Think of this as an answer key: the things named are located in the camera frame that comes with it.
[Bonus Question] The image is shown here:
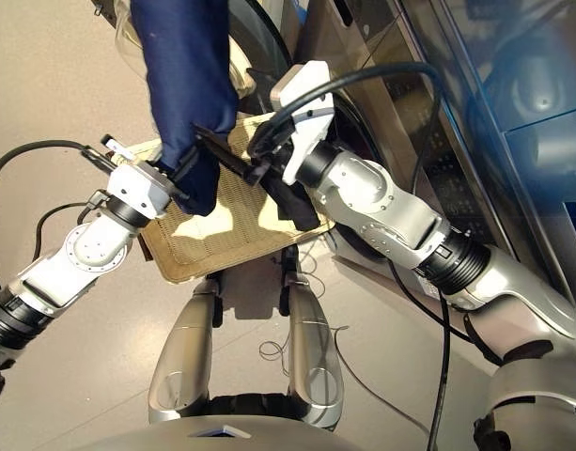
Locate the navy blue cloth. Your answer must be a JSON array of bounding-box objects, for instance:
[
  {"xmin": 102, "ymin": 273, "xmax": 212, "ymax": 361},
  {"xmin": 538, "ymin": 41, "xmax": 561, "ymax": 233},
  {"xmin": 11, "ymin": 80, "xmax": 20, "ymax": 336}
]
[{"xmin": 130, "ymin": 0, "xmax": 240, "ymax": 217}]

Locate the silver robot leg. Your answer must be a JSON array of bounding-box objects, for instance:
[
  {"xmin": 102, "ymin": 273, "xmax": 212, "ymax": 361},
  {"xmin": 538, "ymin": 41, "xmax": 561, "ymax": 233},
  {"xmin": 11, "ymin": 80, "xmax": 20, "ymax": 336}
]
[
  {"xmin": 280, "ymin": 272, "xmax": 346, "ymax": 431},
  {"xmin": 147, "ymin": 276, "xmax": 223, "ymax": 427}
]

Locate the grey washing machine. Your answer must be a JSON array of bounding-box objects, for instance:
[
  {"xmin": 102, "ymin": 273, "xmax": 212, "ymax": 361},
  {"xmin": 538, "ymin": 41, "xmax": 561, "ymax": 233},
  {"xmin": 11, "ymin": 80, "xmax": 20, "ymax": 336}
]
[{"xmin": 287, "ymin": 0, "xmax": 575, "ymax": 377}]

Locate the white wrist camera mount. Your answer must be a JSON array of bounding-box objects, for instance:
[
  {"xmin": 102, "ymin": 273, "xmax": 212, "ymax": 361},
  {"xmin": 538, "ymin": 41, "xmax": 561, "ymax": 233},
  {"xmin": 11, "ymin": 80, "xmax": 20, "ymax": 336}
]
[
  {"xmin": 106, "ymin": 162, "xmax": 172, "ymax": 220},
  {"xmin": 268, "ymin": 60, "xmax": 335, "ymax": 187}
]

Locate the round glass washer door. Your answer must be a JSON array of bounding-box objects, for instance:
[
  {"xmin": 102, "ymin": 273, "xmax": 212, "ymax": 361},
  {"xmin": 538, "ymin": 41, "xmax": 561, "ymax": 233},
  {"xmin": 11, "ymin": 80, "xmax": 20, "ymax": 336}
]
[{"xmin": 92, "ymin": 0, "xmax": 293, "ymax": 100}]

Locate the black cloth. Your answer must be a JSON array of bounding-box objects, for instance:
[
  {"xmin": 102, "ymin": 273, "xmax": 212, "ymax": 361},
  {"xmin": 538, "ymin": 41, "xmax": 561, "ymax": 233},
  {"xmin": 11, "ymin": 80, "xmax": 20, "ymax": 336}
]
[{"xmin": 261, "ymin": 173, "xmax": 319, "ymax": 232}]

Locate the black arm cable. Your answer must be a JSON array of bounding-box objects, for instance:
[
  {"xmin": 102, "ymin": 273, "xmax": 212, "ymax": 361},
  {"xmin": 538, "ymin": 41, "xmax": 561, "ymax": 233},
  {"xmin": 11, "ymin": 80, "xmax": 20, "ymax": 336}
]
[
  {"xmin": 247, "ymin": 63, "xmax": 453, "ymax": 451},
  {"xmin": 0, "ymin": 139, "xmax": 117, "ymax": 292}
]

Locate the pale woven basket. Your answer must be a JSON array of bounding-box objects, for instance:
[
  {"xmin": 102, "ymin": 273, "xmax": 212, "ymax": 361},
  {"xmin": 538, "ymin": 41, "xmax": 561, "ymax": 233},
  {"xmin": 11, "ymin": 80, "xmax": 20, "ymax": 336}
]
[{"xmin": 111, "ymin": 111, "xmax": 338, "ymax": 286}]

